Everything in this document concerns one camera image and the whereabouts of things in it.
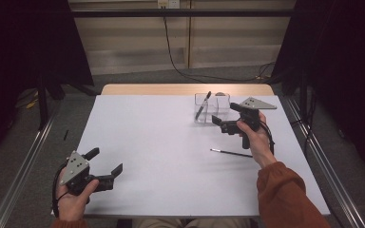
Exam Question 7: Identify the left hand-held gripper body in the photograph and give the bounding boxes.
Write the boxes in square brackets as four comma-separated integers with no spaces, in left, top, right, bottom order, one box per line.
[58,150,115,197]

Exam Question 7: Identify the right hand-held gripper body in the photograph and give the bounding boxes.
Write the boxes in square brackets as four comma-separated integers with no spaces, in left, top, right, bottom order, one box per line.
[220,96,278,150]

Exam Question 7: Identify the clear plastic organizer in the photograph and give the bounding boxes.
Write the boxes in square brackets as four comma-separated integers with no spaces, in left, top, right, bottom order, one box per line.
[193,92,232,125]

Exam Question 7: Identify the thick black makeup brush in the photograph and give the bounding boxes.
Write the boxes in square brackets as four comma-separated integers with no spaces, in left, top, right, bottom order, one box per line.
[194,90,212,122]

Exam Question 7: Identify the person's right hand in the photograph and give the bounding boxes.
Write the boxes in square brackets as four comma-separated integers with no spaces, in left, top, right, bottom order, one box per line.
[236,113,279,169]

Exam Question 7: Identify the person's left hand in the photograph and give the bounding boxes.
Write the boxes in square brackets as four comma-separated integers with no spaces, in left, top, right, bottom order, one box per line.
[56,180,100,222]

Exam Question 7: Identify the thin black makeup brush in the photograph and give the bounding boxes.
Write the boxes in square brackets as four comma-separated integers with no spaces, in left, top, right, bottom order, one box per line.
[209,148,255,159]

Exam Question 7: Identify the white table mat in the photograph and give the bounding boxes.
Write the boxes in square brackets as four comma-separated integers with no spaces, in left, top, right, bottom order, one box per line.
[50,94,331,218]

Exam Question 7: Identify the person's legs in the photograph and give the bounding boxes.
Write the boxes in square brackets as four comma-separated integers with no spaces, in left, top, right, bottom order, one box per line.
[132,218,251,228]

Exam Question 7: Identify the black metal stand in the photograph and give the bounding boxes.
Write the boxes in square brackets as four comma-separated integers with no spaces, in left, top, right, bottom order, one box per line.
[36,70,66,130]

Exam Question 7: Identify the black curtain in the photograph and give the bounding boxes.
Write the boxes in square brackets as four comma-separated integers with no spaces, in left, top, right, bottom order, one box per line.
[270,0,365,181]
[0,0,95,165]

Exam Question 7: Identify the right hand-held gripper cable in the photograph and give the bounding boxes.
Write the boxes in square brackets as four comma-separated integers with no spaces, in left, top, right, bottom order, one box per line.
[259,120,276,156]

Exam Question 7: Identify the hand-held gripper cable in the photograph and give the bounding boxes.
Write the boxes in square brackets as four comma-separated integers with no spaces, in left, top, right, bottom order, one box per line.
[51,162,70,219]
[259,120,276,156]

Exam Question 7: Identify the left hand-held gripper cable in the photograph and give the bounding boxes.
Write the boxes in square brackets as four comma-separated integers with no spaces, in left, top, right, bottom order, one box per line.
[51,162,70,219]

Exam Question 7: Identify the aluminium floor rail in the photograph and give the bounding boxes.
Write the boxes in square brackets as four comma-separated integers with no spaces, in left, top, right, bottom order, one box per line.
[0,101,61,228]
[284,96,365,228]

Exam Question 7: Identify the black floor cable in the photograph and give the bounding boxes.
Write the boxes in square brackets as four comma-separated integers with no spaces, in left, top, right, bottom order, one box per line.
[293,118,316,155]

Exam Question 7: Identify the black wall cable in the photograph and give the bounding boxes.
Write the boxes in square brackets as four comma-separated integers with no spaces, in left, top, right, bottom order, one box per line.
[163,15,277,84]

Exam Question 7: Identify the black horizontal frame bar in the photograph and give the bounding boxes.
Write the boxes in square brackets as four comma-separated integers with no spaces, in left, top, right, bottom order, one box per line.
[70,9,296,18]

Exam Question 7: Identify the white wall outlet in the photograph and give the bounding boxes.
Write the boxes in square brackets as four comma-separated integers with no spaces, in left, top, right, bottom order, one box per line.
[157,0,181,10]

